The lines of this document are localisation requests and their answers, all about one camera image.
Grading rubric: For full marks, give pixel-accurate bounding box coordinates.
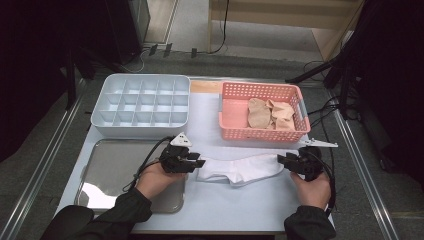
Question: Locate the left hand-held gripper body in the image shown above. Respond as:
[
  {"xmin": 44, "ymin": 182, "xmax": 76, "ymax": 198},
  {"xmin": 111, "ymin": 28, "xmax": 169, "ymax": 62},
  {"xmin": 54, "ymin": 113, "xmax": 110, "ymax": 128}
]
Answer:
[{"xmin": 159, "ymin": 132, "xmax": 194, "ymax": 174}]

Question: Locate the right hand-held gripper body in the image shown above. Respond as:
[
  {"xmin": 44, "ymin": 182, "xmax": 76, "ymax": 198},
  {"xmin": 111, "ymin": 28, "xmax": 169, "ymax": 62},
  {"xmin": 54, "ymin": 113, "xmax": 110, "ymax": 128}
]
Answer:
[{"xmin": 294, "ymin": 138, "xmax": 339, "ymax": 183}]

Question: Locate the beige sock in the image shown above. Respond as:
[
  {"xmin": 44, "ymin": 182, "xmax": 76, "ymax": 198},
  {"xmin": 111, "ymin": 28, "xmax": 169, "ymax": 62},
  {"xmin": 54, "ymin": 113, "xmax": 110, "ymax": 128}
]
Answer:
[
  {"xmin": 266, "ymin": 99, "xmax": 297, "ymax": 132},
  {"xmin": 247, "ymin": 97, "xmax": 272, "ymax": 129}
]

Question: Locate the white compartment storage box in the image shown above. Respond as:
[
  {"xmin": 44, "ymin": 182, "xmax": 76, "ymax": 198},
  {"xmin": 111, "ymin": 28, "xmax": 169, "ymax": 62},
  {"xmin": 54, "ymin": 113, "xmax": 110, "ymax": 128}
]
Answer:
[{"xmin": 90, "ymin": 73, "xmax": 192, "ymax": 139}]

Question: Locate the pink plastic basket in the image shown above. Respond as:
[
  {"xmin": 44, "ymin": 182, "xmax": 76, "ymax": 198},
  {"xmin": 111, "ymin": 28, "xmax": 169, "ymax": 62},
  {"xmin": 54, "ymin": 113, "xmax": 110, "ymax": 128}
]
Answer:
[{"xmin": 218, "ymin": 81, "xmax": 312, "ymax": 144}]

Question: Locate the translucent grey box lid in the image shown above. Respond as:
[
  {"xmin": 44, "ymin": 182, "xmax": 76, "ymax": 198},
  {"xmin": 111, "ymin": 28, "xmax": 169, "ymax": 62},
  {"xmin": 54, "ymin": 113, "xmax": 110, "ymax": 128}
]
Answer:
[{"xmin": 73, "ymin": 139, "xmax": 188, "ymax": 214}]

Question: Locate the person's left hand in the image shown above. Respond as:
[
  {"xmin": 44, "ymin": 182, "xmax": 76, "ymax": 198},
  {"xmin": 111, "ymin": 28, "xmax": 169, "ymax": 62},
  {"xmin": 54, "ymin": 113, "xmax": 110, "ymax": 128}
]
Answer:
[{"xmin": 135, "ymin": 162, "xmax": 186, "ymax": 201}]

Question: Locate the person's right hand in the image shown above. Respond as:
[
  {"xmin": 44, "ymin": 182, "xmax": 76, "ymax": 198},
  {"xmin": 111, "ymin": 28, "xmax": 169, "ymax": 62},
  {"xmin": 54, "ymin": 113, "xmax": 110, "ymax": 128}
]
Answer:
[{"xmin": 290, "ymin": 171, "xmax": 331, "ymax": 211}]

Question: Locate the dark curtain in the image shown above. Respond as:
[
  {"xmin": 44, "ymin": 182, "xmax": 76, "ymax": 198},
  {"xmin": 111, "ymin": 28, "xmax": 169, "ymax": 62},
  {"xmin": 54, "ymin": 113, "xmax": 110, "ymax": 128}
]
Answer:
[
  {"xmin": 346, "ymin": 0, "xmax": 424, "ymax": 191},
  {"xmin": 0, "ymin": 0, "xmax": 108, "ymax": 164}
]

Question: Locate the dark cabinet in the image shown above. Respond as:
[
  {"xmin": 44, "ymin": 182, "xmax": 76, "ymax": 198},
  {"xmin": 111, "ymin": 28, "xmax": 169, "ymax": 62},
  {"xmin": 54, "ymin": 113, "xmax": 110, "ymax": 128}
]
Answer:
[{"xmin": 103, "ymin": 0, "xmax": 151, "ymax": 66}]

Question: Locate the light wooden furniture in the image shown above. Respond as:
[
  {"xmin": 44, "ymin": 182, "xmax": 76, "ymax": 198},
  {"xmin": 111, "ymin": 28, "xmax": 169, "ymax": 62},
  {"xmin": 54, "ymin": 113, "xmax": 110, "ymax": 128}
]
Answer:
[{"xmin": 207, "ymin": 0, "xmax": 366, "ymax": 63}]

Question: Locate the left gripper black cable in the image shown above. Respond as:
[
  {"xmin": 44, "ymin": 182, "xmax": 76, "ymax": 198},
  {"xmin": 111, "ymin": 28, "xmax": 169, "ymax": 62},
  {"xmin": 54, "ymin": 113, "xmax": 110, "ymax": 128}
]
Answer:
[{"xmin": 122, "ymin": 136, "xmax": 174, "ymax": 193}]

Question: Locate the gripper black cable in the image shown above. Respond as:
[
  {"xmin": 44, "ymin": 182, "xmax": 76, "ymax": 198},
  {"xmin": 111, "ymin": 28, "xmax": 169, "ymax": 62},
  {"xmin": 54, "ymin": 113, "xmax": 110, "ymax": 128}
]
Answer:
[
  {"xmin": 122, "ymin": 136, "xmax": 174, "ymax": 193},
  {"xmin": 316, "ymin": 156, "xmax": 337, "ymax": 218}
]

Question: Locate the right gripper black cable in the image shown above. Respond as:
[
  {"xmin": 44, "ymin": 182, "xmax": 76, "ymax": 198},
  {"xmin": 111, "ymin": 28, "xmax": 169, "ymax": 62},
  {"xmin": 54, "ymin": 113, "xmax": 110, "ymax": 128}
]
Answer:
[{"xmin": 316, "ymin": 156, "xmax": 337, "ymax": 218}]

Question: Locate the looped black floor cable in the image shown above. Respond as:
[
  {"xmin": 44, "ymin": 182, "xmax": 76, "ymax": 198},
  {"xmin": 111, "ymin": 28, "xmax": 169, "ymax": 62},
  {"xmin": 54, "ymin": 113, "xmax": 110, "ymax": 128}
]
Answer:
[{"xmin": 302, "ymin": 59, "xmax": 339, "ymax": 116}]

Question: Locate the white floor cable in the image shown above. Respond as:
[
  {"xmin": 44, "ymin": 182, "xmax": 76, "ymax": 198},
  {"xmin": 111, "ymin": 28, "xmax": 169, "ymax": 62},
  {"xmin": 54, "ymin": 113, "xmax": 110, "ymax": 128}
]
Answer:
[{"xmin": 118, "ymin": 49, "xmax": 148, "ymax": 74}]

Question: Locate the hanging black cable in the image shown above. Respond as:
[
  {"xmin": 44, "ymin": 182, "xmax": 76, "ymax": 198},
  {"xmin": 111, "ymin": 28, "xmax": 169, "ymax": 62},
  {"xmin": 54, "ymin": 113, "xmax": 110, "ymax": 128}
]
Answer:
[{"xmin": 206, "ymin": 0, "xmax": 231, "ymax": 55}]

